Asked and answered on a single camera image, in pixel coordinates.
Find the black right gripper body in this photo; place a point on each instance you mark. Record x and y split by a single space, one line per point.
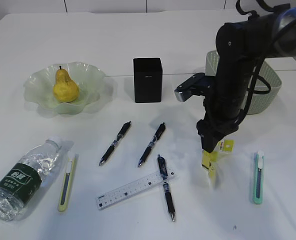
219 126

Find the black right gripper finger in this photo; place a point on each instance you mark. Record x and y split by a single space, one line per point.
210 141

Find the yellow waste paper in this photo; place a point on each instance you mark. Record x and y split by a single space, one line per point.
209 159

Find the yellow pear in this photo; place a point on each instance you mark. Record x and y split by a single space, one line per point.
65 90

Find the clear water bottle green label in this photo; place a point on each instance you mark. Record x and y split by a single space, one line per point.
24 179

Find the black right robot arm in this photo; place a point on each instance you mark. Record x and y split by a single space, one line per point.
242 48

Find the black pen middle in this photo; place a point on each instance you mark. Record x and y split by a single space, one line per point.
155 138

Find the green woven plastic basket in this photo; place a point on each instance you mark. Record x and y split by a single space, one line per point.
259 103

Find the black pen on ruler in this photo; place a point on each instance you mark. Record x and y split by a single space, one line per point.
166 188

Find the black pen left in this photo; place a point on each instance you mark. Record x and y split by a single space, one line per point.
114 144

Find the black square pen holder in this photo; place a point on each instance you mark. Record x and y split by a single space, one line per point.
148 80

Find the clear plastic ruler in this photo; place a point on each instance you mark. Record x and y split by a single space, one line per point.
131 189

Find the yellow utility knife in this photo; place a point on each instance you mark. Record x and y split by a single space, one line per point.
68 178

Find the green wavy glass plate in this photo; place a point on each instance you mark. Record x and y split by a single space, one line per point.
90 80

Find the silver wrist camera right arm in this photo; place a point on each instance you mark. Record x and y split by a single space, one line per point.
199 84

